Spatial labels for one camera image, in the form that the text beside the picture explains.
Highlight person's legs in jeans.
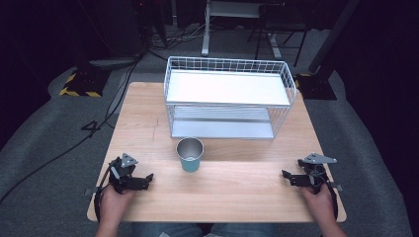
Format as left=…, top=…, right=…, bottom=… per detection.
left=131, top=222, right=279, bottom=237

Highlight long black floor cable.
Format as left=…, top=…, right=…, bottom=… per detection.
left=0, top=53, right=144, bottom=205

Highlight dark slanted stand post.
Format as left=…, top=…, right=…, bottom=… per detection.
left=307, top=0, right=363, bottom=75

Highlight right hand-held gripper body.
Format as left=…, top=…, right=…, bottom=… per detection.
left=297, top=152, right=338, bottom=194

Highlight yellow-black striped stand base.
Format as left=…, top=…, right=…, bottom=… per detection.
left=293, top=72, right=338, bottom=101
left=58, top=66, right=112, bottom=99

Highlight teal cup with metal inside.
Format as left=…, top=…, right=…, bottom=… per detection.
left=175, top=136, right=206, bottom=174

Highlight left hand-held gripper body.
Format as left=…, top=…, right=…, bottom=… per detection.
left=108, top=152, right=139, bottom=195

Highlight white desk frame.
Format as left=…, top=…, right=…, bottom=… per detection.
left=201, top=0, right=285, bottom=61

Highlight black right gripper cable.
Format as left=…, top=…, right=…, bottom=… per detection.
left=314, top=166, right=340, bottom=221

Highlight bundle of floor cables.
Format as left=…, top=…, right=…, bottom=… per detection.
left=146, top=22, right=218, bottom=62

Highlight white wire shelf rack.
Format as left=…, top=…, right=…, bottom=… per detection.
left=163, top=55, right=297, bottom=141

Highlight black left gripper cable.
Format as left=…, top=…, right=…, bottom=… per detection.
left=93, top=163, right=115, bottom=223

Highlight person's left hand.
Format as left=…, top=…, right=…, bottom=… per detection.
left=99, top=186, right=136, bottom=225

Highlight person's right hand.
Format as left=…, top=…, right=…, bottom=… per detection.
left=300, top=183, right=338, bottom=225

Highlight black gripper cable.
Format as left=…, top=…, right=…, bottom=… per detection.
left=93, top=163, right=115, bottom=223
left=314, top=166, right=340, bottom=221

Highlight black chair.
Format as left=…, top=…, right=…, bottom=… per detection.
left=246, top=2, right=311, bottom=68

